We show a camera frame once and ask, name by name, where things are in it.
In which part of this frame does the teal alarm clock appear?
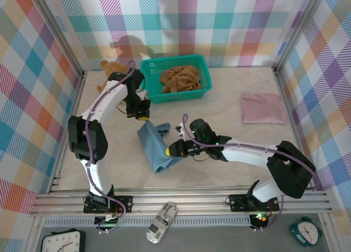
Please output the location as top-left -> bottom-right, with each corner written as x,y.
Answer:
289,216 -> 323,248

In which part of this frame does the blue tank top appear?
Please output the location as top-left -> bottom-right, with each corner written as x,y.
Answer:
137,121 -> 183,175

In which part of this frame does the teal plastic basket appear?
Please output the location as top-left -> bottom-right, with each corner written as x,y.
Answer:
140,54 -> 213,104

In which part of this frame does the brown teddy bear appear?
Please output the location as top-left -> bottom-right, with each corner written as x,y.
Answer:
95,59 -> 129,93

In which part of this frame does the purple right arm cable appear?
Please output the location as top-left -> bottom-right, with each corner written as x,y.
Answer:
182,114 -> 321,232

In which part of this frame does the brown tank top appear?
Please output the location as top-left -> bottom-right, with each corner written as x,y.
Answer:
160,65 -> 203,94

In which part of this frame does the pink tank top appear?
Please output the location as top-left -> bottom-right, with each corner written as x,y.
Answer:
240,92 -> 288,125

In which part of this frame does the aluminium frame cross rail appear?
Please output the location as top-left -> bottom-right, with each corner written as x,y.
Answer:
30,184 -> 337,217

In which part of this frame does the aluminium frame post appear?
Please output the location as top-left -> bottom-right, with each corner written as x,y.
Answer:
27,0 -> 88,77
273,0 -> 329,71

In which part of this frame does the grey slotted cable duct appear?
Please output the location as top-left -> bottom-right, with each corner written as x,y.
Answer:
43,216 -> 253,228

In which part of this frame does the black square wall clock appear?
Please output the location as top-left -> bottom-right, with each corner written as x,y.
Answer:
41,227 -> 86,252

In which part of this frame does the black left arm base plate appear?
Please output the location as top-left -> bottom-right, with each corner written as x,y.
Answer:
83,194 -> 134,214

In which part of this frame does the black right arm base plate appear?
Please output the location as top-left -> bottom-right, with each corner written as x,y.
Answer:
229,193 -> 280,212

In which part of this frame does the aluminium frame side rail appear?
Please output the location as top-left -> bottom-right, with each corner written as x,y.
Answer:
48,70 -> 88,194
273,66 -> 316,191

